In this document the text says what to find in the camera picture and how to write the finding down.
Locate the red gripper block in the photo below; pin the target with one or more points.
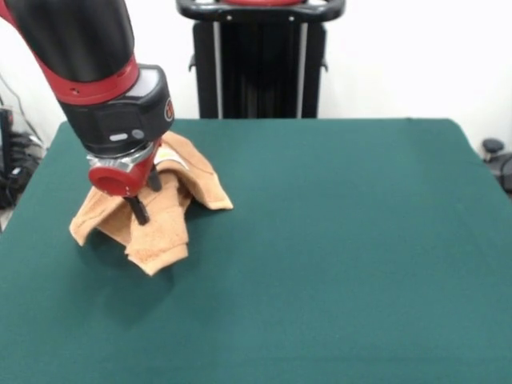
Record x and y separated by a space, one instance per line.
116 180

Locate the tan terry towel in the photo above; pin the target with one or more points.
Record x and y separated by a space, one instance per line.
160 236

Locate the black equipment stack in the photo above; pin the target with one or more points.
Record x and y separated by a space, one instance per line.
8 160

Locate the dark green table cloth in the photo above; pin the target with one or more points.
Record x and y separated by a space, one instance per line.
320 260

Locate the black office chair base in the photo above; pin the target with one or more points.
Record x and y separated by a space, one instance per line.
496 156

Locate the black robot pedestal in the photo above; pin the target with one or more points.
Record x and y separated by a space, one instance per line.
260 72

